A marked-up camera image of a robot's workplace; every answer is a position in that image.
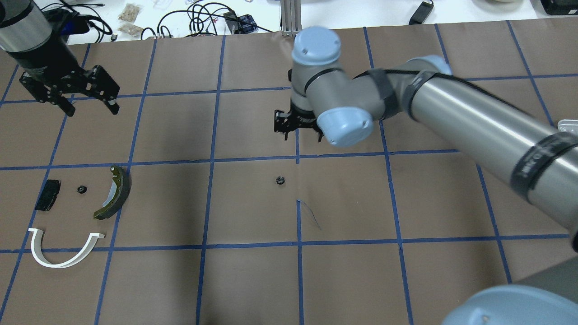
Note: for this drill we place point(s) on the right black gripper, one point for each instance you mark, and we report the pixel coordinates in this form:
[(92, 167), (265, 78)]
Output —
[(299, 113)]

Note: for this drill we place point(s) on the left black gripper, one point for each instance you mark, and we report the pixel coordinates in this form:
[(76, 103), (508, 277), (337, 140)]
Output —
[(44, 58)]

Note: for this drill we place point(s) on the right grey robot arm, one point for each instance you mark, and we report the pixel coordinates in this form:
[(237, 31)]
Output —
[(402, 228)]

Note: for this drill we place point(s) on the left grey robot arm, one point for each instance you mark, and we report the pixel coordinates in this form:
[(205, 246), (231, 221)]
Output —
[(24, 26)]

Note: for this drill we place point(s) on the silver ribbed metal tray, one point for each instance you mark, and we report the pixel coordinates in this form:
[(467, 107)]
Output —
[(568, 125)]

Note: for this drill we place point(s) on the olive green brake shoe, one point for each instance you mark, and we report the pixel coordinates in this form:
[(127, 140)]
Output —
[(118, 193)]

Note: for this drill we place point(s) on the bag of small parts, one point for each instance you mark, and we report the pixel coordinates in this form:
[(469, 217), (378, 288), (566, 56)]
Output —
[(129, 13)]

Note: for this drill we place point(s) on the black brake pad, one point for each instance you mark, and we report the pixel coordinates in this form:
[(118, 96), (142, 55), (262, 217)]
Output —
[(48, 195)]

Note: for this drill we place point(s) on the black power adapter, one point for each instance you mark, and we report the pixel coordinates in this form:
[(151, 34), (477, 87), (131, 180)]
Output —
[(421, 13)]

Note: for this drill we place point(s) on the aluminium frame post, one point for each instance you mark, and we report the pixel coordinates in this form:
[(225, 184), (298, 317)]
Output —
[(291, 17)]

